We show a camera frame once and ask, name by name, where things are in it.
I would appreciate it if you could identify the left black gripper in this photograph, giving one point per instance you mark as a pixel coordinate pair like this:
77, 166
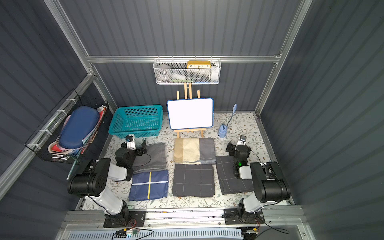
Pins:
139, 147

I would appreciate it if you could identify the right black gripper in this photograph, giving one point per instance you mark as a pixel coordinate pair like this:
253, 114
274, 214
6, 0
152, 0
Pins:
232, 148

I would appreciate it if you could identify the dark grey checked pillowcase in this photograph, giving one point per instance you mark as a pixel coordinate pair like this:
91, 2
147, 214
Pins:
229, 184
193, 181

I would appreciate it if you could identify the teal plastic basket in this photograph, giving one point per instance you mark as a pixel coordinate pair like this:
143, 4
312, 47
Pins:
140, 121

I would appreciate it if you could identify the beige grey pillowcase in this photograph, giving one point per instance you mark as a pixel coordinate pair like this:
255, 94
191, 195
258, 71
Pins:
194, 151

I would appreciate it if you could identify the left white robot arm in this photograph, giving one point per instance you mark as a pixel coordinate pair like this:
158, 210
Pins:
90, 180

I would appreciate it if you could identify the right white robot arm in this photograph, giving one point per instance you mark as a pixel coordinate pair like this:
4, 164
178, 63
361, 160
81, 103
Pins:
268, 181

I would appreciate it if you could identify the plain grey folded pillowcase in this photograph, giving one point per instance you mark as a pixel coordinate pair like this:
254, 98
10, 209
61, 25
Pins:
153, 161

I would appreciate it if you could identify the navy yellow-stripe folded pillowcase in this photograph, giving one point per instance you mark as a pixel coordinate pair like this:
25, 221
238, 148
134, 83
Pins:
149, 186

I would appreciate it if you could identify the blue desk lamp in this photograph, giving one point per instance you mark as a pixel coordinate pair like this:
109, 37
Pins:
223, 129

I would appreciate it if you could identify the blue padded case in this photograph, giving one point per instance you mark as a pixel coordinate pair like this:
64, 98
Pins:
80, 123

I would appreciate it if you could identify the white tape roll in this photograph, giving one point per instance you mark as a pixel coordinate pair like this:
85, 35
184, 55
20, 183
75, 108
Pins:
163, 72

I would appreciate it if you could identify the yellow clock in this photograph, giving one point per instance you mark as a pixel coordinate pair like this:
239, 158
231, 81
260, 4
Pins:
199, 64

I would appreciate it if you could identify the white board blue frame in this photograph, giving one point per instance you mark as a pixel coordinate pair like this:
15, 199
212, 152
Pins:
191, 113

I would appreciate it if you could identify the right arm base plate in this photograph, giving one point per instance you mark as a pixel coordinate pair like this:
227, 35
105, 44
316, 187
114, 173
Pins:
234, 216

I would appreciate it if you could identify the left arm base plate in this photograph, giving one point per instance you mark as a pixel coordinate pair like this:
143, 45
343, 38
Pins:
132, 219

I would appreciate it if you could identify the black wire side basket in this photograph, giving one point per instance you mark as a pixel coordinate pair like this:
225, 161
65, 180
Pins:
45, 141

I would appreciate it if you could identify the white wire wall basket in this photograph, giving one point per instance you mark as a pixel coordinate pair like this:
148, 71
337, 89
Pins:
181, 75

